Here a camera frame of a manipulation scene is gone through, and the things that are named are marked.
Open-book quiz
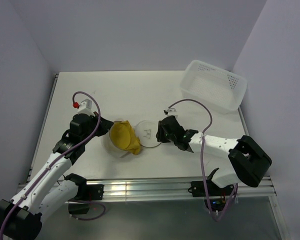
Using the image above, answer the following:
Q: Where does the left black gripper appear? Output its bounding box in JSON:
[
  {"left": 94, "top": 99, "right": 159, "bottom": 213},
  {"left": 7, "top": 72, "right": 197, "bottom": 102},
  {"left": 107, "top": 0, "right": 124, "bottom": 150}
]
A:
[{"left": 81, "top": 111, "right": 113, "bottom": 144}]

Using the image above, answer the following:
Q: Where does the yellow bra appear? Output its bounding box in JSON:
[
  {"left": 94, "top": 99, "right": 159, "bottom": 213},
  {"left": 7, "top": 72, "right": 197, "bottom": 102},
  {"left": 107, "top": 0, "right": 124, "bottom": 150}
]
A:
[{"left": 109, "top": 120, "right": 141, "bottom": 155}]

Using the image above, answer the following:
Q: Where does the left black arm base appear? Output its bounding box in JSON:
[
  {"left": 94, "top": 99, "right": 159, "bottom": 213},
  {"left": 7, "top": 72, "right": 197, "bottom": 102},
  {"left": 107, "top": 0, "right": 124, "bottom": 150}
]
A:
[{"left": 68, "top": 184, "right": 104, "bottom": 216}]

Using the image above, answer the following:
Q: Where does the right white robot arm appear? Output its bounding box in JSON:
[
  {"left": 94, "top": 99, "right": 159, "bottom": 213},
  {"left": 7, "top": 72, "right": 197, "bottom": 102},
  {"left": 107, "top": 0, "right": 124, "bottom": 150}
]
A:
[{"left": 156, "top": 115, "right": 272, "bottom": 195}]

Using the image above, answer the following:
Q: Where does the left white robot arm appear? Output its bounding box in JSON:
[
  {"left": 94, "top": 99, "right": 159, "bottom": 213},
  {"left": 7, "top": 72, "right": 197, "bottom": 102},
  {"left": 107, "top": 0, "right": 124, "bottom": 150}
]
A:
[{"left": 0, "top": 112, "right": 114, "bottom": 240}]

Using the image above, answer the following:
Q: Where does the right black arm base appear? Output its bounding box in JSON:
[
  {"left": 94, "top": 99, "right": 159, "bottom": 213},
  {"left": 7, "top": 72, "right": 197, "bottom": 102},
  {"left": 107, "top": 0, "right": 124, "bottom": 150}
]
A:
[{"left": 187, "top": 180, "right": 234, "bottom": 198}]

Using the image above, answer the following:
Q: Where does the white plastic basket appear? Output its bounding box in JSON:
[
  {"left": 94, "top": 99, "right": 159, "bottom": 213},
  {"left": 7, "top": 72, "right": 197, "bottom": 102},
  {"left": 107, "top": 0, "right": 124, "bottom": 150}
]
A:
[{"left": 180, "top": 60, "right": 248, "bottom": 114}]

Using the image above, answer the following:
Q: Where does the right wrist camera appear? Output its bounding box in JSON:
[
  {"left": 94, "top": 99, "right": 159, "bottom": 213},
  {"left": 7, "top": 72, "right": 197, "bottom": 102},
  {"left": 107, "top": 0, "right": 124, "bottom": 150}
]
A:
[{"left": 163, "top": 107, "right": 178, "bottom": 118}]

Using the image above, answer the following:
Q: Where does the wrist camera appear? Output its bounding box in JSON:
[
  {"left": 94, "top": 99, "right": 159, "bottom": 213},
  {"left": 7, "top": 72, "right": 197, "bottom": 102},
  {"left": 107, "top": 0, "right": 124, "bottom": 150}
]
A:
[
  {"left": 72, "top": 99, "right": 94, "bottom": 116},
  {"left": 163, "top": 107, "right": 178, "bottom": 118}
]

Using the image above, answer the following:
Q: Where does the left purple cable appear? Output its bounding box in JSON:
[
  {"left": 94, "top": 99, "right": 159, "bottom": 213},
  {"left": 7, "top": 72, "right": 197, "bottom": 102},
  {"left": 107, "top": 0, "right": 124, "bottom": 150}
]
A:
[{"left": 0, "top": 91, "right": 102, "bottom": 240}]

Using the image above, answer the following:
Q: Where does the purple cable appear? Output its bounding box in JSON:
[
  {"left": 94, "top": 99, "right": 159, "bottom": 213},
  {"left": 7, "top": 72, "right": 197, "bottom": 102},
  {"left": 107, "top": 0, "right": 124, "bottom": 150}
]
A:
[
  {"left": 168, "top": 99, "right": 239, "bottom": 222},
  {"left": 0, "top": 91, "right": 102, "bottom": 240}
]

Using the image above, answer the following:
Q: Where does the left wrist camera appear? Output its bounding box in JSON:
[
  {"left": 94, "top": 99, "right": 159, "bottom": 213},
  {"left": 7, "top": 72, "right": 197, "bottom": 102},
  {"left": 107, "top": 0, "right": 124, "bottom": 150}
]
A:
[{"left": 72, "top": 99, "right": 94, "bottom": 116}]

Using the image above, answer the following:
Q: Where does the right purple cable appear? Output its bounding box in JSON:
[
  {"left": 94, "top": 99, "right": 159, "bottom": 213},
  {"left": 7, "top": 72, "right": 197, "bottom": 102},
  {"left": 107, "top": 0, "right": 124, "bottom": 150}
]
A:
[{"left": 168, "top": 99, "right": 239, "bottom": 222}]

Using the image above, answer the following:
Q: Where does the aluminium rail frame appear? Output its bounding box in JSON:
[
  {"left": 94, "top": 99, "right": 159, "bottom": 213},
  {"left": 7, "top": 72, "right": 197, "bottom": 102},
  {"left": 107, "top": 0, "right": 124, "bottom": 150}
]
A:
[{"left": 13, "top": 72, "right": 276, "bottom": 205}]

